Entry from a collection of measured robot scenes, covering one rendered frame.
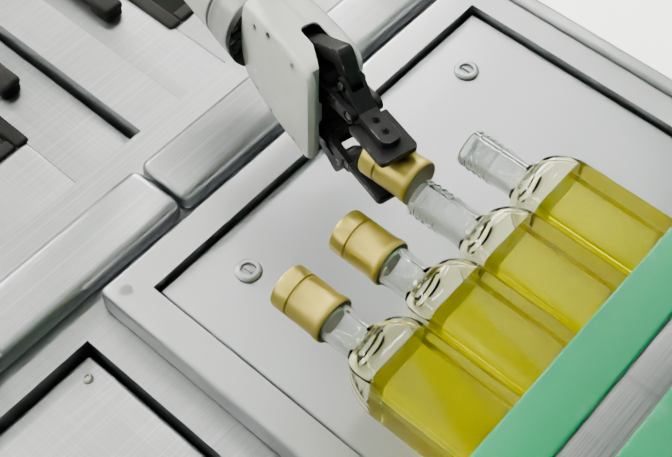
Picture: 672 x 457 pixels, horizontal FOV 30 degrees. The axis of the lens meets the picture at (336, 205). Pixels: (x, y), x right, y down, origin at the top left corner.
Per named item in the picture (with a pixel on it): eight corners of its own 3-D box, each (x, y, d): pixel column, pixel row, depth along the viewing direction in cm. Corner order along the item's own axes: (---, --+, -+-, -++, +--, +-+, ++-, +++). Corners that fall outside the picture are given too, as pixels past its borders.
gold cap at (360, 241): (407, 261, 88) (360, 226, 89) (409, 233, 85) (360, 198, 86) (374, 294, 86) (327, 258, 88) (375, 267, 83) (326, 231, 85)
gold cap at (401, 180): (433, 183, 90) (386, 151, 92) (437, 153, 87) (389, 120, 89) (402, 213, 89) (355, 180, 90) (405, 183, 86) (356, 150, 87)
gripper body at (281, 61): (223, 81, 100) (299, 175, 95) (215, -11, 92) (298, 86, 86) (302, 43, 103) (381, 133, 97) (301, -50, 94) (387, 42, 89)
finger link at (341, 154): (316, 157, 97) (351, 174, 92) (298, 102, 95) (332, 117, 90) (347, 141, 98) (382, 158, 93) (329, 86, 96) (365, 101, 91)
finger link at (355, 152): (326, 165, 95) (377, 225, 92) (327, 138, 92) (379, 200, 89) (361, 146, 96) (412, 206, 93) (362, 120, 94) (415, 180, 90)
